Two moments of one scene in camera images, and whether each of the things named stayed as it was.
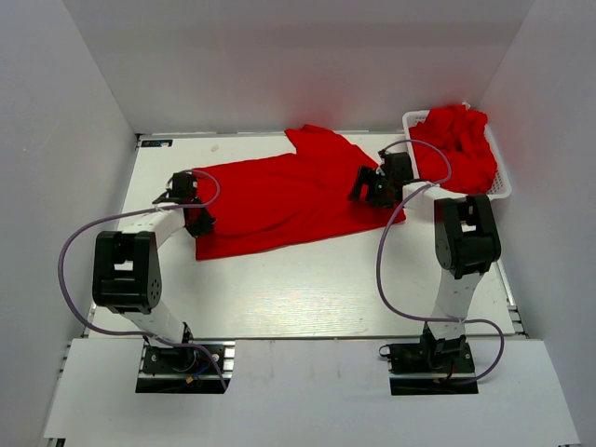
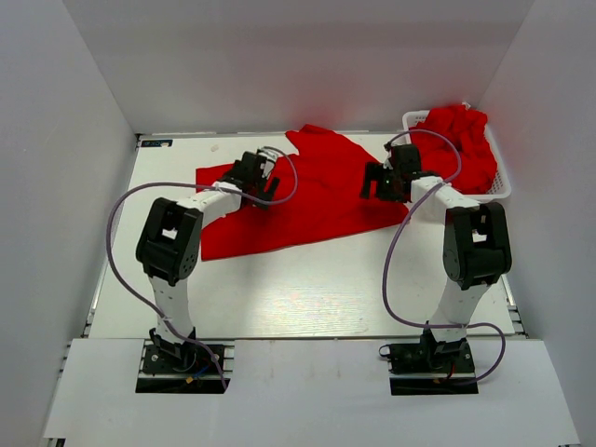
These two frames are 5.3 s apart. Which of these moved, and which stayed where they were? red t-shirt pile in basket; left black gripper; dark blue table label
Moved: left black gripper
Stayed: dark blue table label; red t-shirt pile in basket
